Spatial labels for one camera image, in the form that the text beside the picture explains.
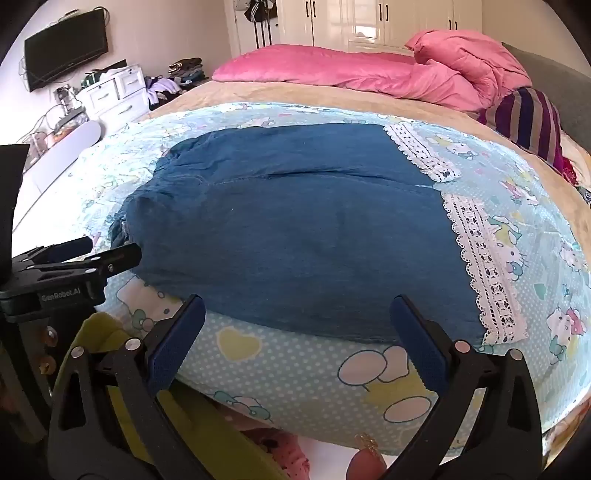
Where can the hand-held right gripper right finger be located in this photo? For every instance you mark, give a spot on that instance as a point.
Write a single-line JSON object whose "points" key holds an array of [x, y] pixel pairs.
{"points": [[418, 344]]}

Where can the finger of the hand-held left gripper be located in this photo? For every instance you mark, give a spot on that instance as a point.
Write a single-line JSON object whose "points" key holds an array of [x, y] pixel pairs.
{"points": [[111, 263], [69, 247]]}

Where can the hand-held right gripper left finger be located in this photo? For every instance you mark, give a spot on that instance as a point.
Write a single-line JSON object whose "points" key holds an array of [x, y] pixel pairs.
{"points": [[178, 339]]}

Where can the blue denim pants lace trim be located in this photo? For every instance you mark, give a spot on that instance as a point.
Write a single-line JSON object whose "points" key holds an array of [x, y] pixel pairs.
{"points": [[295, 230]]}

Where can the white rounded board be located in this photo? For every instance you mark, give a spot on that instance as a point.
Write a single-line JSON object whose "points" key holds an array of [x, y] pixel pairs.
{"points": [[60, 154]]}

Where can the yellow-green garment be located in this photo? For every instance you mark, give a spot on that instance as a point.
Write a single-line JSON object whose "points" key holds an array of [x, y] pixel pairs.
{"points": [[221, 438]]}

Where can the cartoon printed light blue blanket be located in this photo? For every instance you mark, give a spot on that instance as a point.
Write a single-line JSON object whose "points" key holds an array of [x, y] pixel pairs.
{"points": [[286, 374]]}

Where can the white drawer cabinet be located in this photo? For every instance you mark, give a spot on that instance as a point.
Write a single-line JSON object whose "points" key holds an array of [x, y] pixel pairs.
{"points": [[113, 92]]}

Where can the purple clothes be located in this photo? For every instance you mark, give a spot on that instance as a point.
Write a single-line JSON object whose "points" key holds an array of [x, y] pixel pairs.
{"points": [[161, 87]]}

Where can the pile of dark clothes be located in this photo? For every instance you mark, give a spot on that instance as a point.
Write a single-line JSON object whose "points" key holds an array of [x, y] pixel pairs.
{"points": [[187, 69]]}

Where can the red patterned cloth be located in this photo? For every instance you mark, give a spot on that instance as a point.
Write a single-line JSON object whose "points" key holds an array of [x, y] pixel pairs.
{"points": [[572, 161]]}

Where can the purple striped cloth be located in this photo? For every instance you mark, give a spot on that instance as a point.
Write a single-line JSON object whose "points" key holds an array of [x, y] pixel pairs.
{"points": [[531, 120]]}

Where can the pink duvet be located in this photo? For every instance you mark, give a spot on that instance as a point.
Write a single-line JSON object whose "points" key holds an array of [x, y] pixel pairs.
{"points": [[392, 74]]}

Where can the grey headboard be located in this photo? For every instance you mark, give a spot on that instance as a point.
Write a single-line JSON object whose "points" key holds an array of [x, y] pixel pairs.
{"points": [[549, 74]]}

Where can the white wardrobe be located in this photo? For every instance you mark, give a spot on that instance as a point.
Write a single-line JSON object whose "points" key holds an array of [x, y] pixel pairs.
{"points": [[351, 21]]}

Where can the black wall television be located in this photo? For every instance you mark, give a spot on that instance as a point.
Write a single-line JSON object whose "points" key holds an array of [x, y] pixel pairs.
{"points": [[64, 48]]}

